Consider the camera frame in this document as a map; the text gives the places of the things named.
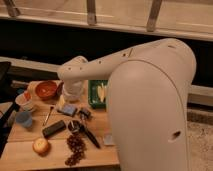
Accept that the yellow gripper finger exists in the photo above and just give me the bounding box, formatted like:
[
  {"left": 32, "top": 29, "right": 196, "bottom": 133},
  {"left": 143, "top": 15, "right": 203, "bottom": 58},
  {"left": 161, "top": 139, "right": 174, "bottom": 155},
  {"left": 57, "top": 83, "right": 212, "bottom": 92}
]
[{"left": 57, "top": 95, "right": 65, "bottom": 110}]

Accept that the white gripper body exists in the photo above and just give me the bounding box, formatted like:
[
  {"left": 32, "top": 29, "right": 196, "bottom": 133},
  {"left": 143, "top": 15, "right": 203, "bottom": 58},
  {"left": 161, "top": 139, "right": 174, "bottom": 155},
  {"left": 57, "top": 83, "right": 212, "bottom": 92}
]
[{"left": 62, "top": 81, "right": 84, "bottom": 101}]

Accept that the black eraser block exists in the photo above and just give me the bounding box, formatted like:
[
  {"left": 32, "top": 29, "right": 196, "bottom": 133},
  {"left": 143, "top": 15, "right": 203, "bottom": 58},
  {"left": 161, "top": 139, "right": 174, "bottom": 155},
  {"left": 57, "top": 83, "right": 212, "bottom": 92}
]
[{"left": 42, "top": 120, "right": 66, "bottom": 138}]

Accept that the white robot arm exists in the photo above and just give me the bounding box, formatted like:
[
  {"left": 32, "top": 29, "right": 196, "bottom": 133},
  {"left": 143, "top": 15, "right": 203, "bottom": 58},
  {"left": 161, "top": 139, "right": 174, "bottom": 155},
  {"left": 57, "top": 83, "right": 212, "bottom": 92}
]
[{"left": 58, "top": 38, "right": 196, "bottom": 171}]

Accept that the purple bowl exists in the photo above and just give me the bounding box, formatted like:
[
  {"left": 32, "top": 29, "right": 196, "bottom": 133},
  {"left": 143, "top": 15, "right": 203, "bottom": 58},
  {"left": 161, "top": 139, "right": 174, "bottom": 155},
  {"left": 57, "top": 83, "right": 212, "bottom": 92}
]
[{"left": 57, "top": 82, "right": 64, "bottom": 97}]

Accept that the red bowl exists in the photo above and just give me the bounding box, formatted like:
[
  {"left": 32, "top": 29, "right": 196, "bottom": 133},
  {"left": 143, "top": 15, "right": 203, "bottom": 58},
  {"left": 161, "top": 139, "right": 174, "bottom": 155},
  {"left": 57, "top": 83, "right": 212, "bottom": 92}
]
[{"left": 35, "top": 80, "right": 57, "bottom": 100}]

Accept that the blue sponge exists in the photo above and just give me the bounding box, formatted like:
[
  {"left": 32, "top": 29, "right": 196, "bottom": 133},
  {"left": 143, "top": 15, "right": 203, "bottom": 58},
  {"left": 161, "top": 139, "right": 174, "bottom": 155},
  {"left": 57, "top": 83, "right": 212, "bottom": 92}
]
[{"left": 58, "top": 104, "right": 77, "bottom": 117}]

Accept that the green plastic tray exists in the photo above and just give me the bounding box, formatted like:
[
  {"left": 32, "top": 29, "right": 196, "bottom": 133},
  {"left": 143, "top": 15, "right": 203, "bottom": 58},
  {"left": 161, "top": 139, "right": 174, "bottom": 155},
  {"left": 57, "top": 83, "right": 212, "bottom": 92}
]
[{"left": 88, "top": 80, "right": 107, "bottom": 109}]

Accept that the black binder clip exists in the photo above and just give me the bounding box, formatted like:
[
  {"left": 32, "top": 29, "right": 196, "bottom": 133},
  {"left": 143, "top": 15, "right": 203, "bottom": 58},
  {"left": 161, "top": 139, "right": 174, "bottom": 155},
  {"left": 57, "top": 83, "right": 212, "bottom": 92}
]
[{"left": 79, "top": 107, "right": 91, "bottom": 120}]

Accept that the white cup with orange item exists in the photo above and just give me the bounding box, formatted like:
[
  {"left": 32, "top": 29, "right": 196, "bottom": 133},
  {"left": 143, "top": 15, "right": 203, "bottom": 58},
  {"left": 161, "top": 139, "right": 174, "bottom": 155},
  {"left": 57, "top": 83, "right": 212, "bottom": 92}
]
[{"left": 15, "top": 91, "right": 35, "bottom": 111}]

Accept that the blue plastic cup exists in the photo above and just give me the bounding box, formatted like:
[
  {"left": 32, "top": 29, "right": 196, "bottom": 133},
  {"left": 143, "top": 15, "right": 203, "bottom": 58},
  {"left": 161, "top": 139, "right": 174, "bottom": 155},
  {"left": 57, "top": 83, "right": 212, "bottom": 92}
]
[{"left": 15, "top": 111, "right": 32, "bottom": 128}]

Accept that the brown grape bunch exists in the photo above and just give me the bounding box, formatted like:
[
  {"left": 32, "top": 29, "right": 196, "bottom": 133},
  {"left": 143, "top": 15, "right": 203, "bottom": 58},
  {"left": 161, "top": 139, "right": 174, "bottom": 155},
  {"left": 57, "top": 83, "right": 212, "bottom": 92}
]
[{"left": 65, "top": 134, "right": 86, "bottom": 166}]

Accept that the yellow apple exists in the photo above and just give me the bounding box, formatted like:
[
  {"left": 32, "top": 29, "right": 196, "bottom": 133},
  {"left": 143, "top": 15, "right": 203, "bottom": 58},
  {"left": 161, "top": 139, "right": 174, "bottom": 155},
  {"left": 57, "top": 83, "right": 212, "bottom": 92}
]
[{"left": 32, "top": 138, "right": 50, "bottom": 154}]

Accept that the black chair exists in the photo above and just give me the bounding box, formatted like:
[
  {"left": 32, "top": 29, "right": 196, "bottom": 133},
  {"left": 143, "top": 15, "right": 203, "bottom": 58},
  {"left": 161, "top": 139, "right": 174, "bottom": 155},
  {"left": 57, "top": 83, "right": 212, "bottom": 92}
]
[{"left": 0, "top": 62, "right": 19, "bottom": 157}]

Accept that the light blue cloth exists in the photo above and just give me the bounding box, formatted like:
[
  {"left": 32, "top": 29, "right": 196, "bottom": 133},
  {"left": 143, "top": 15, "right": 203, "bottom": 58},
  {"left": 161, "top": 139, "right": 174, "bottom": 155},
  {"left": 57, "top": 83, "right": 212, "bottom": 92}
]
[{"left": 103, "top": 134, "right": 114, "bottom": 146}]

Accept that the metal measuring scoop black handle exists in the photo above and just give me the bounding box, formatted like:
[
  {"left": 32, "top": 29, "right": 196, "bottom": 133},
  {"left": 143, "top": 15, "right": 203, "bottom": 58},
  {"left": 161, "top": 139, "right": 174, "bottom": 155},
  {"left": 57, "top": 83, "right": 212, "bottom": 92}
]
[{"left": 68, "top": 120, "right": 101, "bottom": 149}]

